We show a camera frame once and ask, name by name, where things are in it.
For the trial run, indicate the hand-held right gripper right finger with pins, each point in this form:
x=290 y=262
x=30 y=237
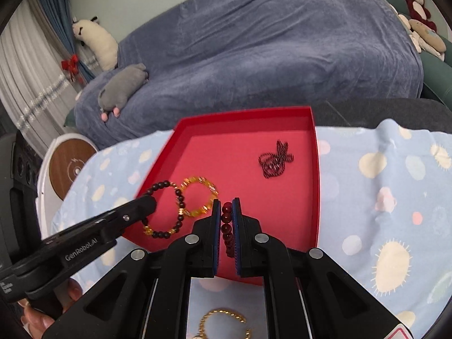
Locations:
x=237 y=243

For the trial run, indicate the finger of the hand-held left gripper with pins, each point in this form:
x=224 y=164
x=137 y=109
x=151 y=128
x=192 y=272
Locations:
x=134 y=212

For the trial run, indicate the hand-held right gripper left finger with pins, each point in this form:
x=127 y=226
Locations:
x=215 y=243

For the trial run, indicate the red shallow box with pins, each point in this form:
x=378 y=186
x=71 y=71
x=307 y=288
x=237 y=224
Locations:
x=229 y=148

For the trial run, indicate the person's left hand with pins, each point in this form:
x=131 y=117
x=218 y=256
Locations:
x=35 y=319

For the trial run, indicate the black device with round dials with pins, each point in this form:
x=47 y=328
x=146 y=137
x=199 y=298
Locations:
x=17 y=169

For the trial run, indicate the white device with wooden disc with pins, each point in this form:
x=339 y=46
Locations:
x=56 y=141

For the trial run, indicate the light blue dotted tablecloth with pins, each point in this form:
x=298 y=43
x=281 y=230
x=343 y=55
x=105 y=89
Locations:
x=353 y=190

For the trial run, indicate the grey plush animal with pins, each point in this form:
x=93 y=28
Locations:
x=122 y=84

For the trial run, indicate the red bow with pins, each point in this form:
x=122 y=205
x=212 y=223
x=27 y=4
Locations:
x=70 y=63

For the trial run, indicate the white long plush animal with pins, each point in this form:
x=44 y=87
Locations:
x=102 y=46

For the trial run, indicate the white sheer curtain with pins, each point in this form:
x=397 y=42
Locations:
x=24 y=67

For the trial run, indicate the blue covered sofa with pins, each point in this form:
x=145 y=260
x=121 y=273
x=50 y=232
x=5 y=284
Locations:
x=265 y=42

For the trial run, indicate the blue curtain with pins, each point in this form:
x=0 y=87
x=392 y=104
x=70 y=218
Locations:
x=58 y=10

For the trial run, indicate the green sofa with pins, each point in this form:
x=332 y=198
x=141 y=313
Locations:
x=438 y=77

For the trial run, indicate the small white plush toy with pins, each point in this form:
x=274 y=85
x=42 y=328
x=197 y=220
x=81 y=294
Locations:
x=406 y=21

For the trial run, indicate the beige round plush toy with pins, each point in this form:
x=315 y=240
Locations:
x=429 y=37

